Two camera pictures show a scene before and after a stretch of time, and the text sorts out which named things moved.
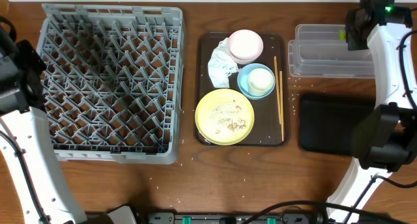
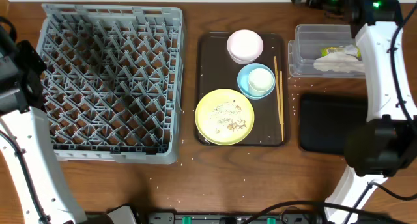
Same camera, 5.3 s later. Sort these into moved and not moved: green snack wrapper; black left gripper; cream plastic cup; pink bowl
Moved: green snack wrapper
Not moved: pink bowl; black left gripper; cream plastic cup
